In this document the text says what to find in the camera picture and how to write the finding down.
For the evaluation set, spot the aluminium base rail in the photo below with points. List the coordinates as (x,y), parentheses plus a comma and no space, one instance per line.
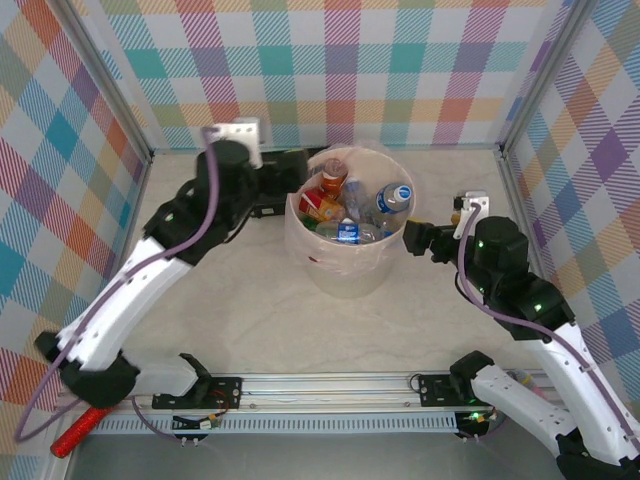
(325,392)

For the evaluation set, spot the beige round bin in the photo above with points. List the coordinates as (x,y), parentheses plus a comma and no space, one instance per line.
(345,280)

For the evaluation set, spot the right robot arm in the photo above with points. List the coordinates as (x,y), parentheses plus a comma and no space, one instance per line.
(515,405)

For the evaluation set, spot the orange drink bottle white cap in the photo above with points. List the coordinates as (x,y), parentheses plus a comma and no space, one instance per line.
(334,182)

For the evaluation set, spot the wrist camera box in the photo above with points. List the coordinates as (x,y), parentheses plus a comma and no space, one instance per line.
(475,205)
(237,137)

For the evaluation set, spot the red glitter toy microphone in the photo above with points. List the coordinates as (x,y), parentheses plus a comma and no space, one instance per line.
(75,435)

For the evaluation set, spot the aluminium frame bar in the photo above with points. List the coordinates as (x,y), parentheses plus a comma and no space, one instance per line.
(141,190)
(514,190)

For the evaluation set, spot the black ribbed case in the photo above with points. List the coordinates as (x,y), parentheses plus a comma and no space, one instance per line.
(267,205)

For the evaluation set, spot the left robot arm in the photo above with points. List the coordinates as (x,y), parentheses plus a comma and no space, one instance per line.
(125,300)

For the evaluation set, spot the aluminium frame post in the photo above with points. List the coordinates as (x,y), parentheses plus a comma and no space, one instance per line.
(109,75)
(542,75)

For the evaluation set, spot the red yellow label bottle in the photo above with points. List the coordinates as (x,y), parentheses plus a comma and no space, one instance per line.
(320,205)

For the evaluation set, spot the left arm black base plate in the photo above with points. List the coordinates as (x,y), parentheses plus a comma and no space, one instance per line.
(225,392)

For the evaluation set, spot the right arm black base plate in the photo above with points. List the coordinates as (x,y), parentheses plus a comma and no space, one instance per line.
(435,390)

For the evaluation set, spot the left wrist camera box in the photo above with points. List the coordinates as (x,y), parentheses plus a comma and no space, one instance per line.
(237,137)

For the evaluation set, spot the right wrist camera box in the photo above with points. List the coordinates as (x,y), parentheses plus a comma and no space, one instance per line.
(475,205)

